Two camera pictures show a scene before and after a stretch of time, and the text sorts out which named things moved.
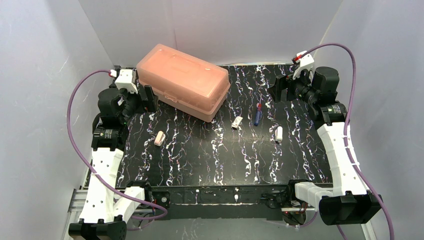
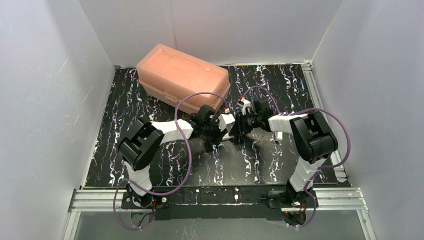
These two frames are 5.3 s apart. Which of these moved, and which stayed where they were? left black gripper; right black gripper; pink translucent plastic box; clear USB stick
Moved: right black gripper; left black gripper
Stayed: clear USB stick; pink translucent plastic box
